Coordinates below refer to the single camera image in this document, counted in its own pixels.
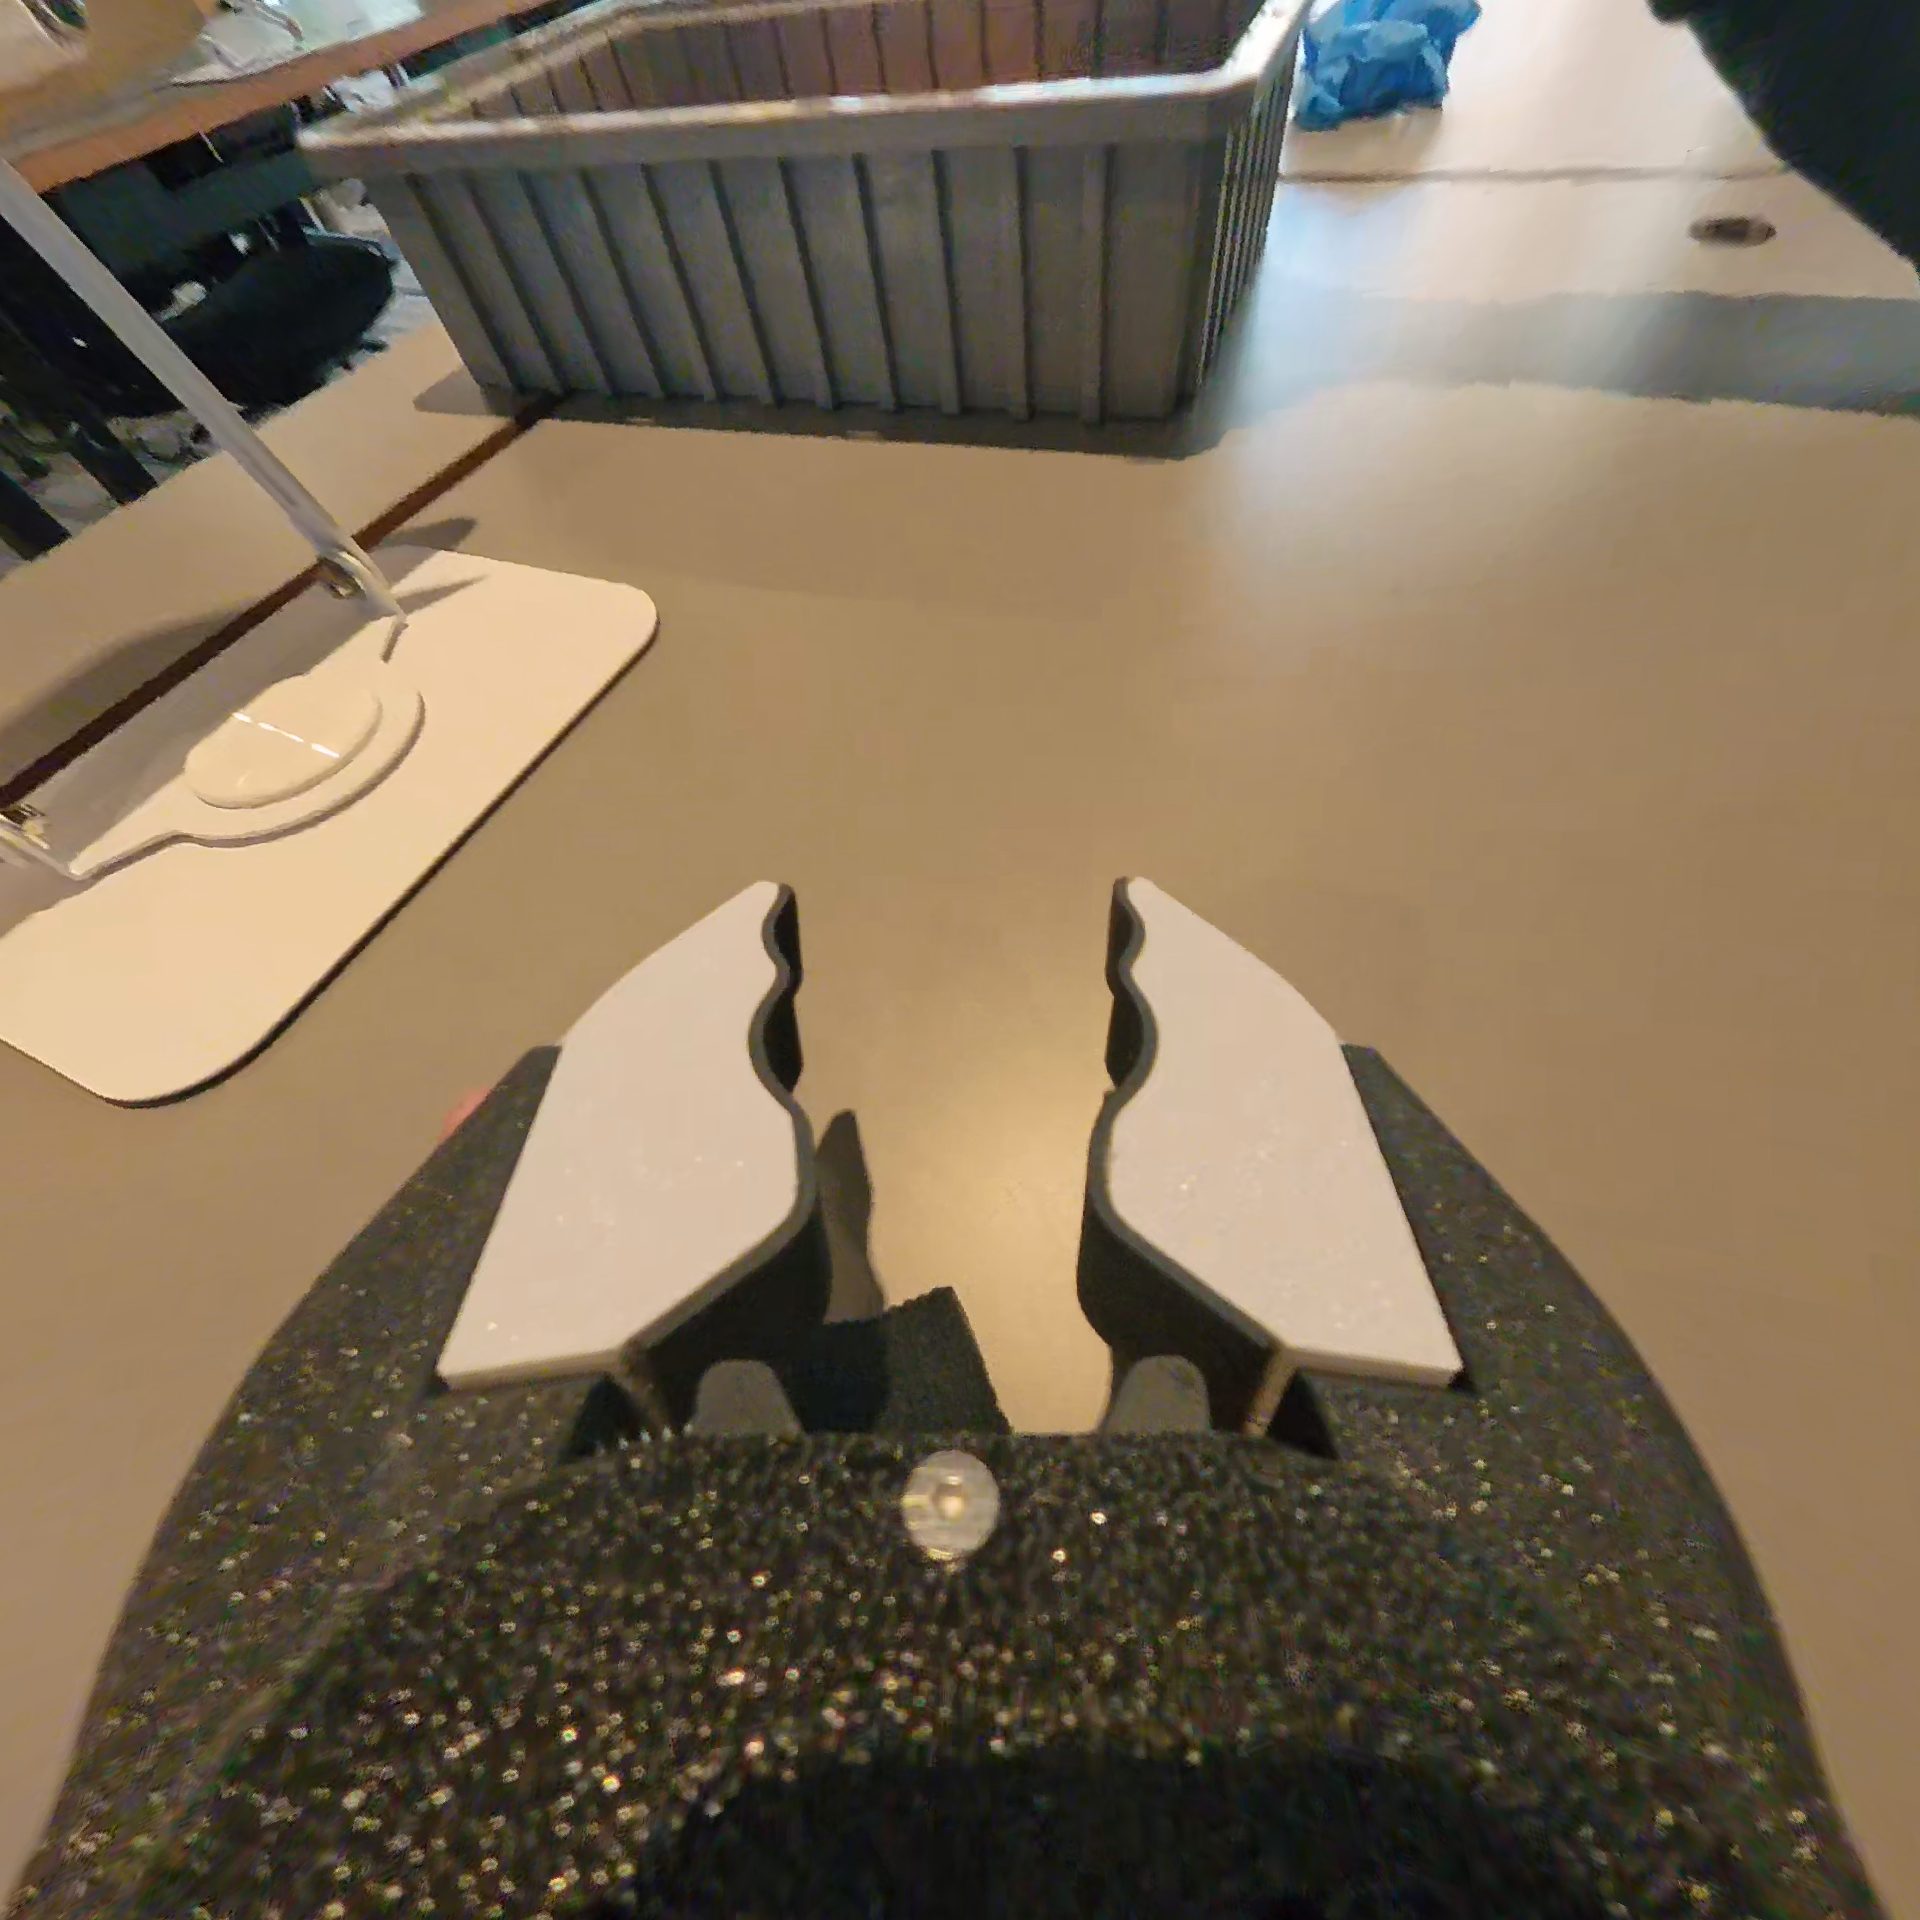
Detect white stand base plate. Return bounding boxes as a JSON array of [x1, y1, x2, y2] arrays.
[[0, 546, 663, 1108]]

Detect black office chair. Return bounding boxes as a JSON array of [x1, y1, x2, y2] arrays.
[[150, 225, 400, 410]]

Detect wooden top desk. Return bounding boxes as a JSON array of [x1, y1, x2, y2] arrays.
[[0, 0, 579, 195]]

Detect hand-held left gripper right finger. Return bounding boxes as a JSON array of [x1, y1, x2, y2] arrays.
[[1079, 878, 1465, 1435]]

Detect blue plastic bag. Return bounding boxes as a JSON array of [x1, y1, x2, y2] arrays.
[[1293, 0, 1483, 134]]

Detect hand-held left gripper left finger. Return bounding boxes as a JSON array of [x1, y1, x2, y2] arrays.
[[438, 882, 821, 1392]]

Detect grey plastic bin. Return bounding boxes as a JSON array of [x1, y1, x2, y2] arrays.
[[296, 0, 1319, 426]]

